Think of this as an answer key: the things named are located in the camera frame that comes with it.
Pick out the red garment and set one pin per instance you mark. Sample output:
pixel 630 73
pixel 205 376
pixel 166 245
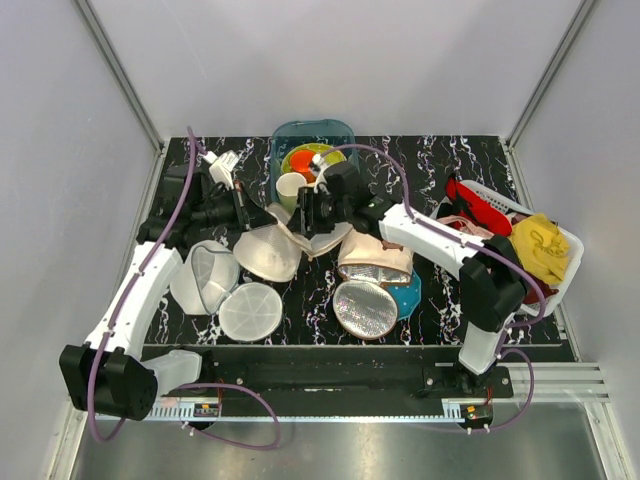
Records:
pixel 466 203

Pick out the blue dotted plate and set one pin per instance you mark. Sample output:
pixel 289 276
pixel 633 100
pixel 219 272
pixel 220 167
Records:
pixel 407 297

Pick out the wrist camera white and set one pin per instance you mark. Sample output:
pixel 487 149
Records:
pixel 318 167
pixel 221 167

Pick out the yellow garment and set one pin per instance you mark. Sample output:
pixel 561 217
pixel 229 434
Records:
pixel 542 248

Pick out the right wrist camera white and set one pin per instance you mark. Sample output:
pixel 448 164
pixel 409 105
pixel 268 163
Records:
pixel 318 167

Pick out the orange cup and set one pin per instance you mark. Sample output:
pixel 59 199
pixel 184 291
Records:
pixel 301 161

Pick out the teal transparent plastic bin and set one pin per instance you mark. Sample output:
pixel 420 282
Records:
pixel 318 136

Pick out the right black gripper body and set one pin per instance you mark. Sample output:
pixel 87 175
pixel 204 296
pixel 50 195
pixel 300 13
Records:
pixel 324 211

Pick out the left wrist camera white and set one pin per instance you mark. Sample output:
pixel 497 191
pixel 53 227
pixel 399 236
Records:
pixel 221 167

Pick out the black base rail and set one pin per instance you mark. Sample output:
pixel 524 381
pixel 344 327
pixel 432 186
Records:
pixel 342 381

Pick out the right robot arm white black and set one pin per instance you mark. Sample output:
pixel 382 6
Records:
pixel 490 277

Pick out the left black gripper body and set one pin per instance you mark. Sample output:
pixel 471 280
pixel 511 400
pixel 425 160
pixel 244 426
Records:
pixel 219 211

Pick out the white open mesh laundry bag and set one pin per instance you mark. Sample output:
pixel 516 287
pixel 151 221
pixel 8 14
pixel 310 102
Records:
pixel 209 283

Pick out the pink bra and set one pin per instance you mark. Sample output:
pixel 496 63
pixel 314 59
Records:
pixel 465 225

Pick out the beige mesh bra laundry bag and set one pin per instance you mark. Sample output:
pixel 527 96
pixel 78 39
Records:
pixel 274 253

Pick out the cream yellow-handled mug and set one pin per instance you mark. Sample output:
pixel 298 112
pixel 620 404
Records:
pixel 287 187

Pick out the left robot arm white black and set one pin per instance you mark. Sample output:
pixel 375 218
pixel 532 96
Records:
pixel 105 374

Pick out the white plastic laundry basket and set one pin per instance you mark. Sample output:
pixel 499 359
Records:
pixel 503 204

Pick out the cream capybara insulated lunch bag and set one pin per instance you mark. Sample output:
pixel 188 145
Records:
pixel 368 267

